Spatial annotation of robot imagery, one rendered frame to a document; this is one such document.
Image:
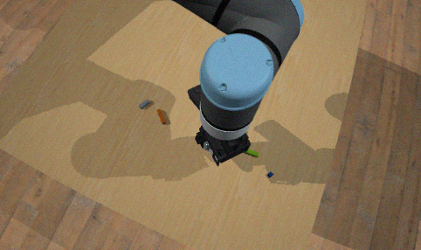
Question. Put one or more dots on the grey rod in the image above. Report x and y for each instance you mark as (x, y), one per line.
(144, 104)

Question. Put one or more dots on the lime green rod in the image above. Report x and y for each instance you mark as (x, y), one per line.
(252, 153)

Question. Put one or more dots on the orange rod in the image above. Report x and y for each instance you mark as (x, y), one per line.
(161, 116)

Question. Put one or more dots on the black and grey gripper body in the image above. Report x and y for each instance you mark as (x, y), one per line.
(223, 150)

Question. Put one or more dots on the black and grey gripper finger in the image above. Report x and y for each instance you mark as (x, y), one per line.
(200, 140)

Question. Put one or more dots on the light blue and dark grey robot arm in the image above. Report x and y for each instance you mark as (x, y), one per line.
(237, 69)

